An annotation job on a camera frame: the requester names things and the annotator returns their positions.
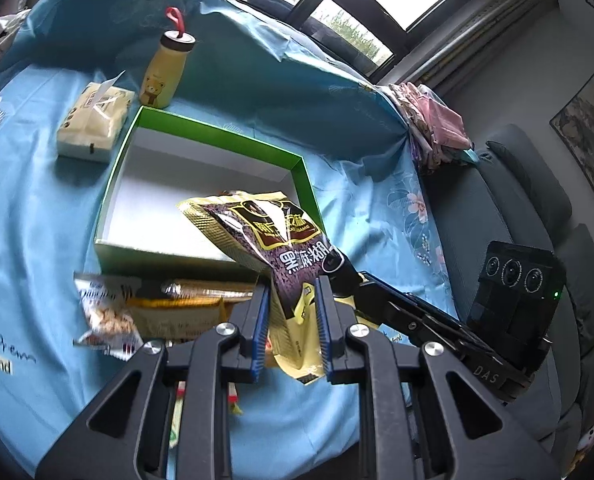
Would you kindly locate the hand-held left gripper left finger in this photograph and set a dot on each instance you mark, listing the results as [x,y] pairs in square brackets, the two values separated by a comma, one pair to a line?
[259,320]

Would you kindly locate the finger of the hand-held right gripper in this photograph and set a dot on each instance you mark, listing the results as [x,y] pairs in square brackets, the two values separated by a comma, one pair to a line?
[417,330]
[347,272]

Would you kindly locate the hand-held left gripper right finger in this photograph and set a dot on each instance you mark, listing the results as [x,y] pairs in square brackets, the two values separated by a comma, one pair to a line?
[324,320]

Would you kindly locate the yellow rice cracker packet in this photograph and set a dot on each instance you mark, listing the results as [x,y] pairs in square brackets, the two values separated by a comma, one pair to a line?
[177,317]

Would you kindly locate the purple and gold snack packet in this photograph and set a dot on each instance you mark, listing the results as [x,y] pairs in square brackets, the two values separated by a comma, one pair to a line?
[257,230]

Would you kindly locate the green cardboard box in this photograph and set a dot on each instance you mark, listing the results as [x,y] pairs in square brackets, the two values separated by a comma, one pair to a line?
[177,170]

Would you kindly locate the brown flat snack packet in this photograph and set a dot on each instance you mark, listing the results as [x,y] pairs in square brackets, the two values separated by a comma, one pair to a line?
[207,288]

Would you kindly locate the grey sofa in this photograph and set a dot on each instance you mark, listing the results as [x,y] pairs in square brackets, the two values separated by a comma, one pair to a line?
[507,200]

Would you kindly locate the green and orange snack packet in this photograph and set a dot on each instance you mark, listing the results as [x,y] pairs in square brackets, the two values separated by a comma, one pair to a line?
[176,430]

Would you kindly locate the small white snack packet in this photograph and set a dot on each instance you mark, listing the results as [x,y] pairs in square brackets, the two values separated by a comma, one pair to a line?
[107,310]

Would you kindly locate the cartoon print cushion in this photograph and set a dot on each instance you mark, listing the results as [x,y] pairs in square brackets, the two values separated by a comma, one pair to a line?
[589,447]

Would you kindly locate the pile of pink clothes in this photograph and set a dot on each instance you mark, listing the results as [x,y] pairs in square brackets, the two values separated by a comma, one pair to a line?
[434,125]

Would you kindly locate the blue floral bed sheet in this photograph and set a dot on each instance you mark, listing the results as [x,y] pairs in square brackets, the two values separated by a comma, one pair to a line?
[27,260]

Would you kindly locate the pale yellow tissue pack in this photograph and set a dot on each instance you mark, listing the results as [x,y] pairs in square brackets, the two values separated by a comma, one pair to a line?
[94,120]

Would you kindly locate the yellow bear print bottle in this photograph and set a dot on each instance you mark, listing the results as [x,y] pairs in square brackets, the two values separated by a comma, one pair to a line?
[162,75]

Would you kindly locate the pale metal pipes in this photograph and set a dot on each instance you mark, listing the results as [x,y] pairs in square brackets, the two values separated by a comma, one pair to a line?
[487,30]

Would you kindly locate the white patterned cloth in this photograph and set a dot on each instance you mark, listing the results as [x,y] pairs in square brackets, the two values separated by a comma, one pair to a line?
[2,35]

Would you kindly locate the framed wall picture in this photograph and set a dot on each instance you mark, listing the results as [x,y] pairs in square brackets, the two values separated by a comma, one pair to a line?
[589,130]

